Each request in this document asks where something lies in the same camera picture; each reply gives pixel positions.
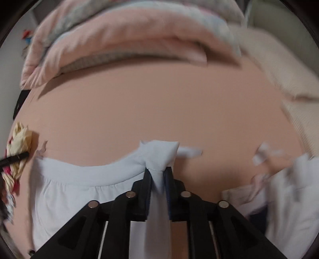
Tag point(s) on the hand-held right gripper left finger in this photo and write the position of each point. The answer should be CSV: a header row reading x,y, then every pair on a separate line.
x,y
147,189

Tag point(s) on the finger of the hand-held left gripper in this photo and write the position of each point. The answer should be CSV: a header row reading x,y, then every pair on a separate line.
x,y
15,158

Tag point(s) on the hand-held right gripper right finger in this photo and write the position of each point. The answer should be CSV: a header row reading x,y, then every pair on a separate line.
x,y
169,189

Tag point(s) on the white garment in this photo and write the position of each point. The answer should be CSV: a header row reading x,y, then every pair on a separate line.
x,y
74,179
294,199

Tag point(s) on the cream and magenta garment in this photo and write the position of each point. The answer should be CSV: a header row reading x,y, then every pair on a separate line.
x,y
21,139

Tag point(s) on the light blue patterned garment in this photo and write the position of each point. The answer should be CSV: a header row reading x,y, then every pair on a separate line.
x,y
10,203

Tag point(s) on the black bag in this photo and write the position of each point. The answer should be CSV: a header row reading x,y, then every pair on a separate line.
x,y
21,102

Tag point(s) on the bed with pink sheet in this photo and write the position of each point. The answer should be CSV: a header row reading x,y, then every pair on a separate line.
x,y
159,112

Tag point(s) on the folded white garment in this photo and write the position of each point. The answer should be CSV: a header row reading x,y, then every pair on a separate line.
x,y
294,199

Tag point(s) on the folded pink quilt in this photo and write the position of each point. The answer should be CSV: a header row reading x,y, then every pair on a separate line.
x,y
124,30

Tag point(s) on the grey-green padded headboard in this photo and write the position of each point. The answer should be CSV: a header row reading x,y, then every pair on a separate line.
x,y
286,20

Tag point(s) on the red and blue wall plush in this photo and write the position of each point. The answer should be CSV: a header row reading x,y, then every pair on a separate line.
x,y
28,37

